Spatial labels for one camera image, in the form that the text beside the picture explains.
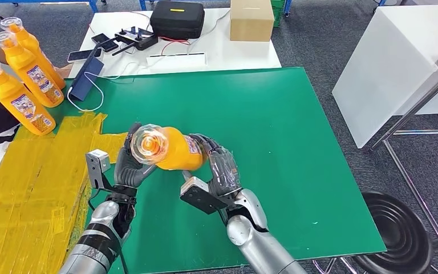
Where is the red cable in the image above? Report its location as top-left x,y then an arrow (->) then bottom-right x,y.
160,37 -> 192,57

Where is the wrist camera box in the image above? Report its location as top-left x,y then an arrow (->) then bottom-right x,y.
179,176 -> 228,215
86,149 -> 112,190

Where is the orange bottle with label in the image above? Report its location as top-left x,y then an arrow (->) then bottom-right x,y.
0,58 -> 57,136
0,31 -> 65,108
130,124 -> 209,172

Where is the green table board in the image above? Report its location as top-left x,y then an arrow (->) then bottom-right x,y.
48,67 -> 387,274

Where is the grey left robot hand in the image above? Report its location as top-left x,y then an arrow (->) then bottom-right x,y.
113,123 -> 158,189

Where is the yellow tape sheet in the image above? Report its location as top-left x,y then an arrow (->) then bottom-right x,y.
0,111 -> 129,274

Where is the black remote controller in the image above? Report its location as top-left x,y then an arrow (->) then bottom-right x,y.
111,25 -> 159,57

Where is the green plastic crate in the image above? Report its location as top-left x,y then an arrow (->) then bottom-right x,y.
270,0 -> 285,28

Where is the black round stool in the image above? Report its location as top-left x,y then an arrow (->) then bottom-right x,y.
351,191 -> 435,274

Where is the black carrying case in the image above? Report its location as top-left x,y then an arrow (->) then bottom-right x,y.
150,1 -> 205,41

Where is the large white table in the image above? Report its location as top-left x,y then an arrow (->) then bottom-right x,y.
331,5 -> 438,149

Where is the smartphone with pale screen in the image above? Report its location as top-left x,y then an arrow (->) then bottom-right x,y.
67,49 -> 103,63

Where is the white power strip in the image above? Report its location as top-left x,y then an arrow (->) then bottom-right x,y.
146,52 -> 208,70

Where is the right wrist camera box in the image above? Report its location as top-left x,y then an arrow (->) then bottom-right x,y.
179,176 -> 228,215

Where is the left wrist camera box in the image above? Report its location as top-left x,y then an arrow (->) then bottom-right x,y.
86,149 -> 112,190

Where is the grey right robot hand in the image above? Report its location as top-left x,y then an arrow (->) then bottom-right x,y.
181,133 -> 242,198

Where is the cardboard box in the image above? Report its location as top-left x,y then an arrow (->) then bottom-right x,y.
229,0 -> 275,42

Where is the orange bottle with blue logo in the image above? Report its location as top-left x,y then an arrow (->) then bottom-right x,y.
0,17 -> 66,90

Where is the blue tablet cover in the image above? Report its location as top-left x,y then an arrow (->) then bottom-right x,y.
70,44 -> 106,102

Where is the white charging cable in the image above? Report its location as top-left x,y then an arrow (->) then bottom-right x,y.
66,61 -> 149,113

